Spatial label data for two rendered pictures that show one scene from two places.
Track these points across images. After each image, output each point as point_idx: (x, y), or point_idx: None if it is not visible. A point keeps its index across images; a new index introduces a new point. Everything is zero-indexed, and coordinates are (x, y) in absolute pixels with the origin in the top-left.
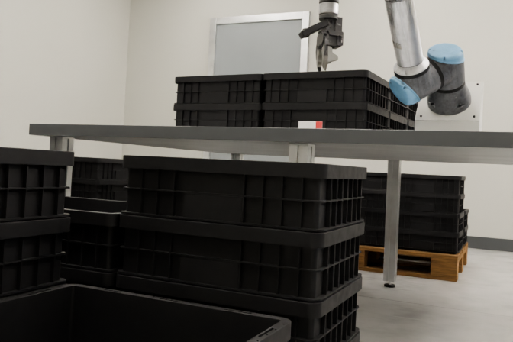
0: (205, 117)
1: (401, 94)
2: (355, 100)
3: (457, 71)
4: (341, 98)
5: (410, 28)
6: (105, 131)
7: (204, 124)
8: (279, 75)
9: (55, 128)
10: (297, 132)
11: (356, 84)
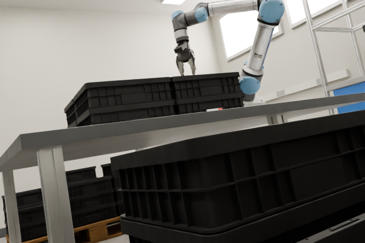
0: (127, 117)
1: (252, 87)
2: (236, 91)
3: None
4: (228, 90)
5: (269, 45)
6: (141, 126)
7: None
8: (186, 77)
9: (69, 133)
10: (291, 104)
11: (234, 81)
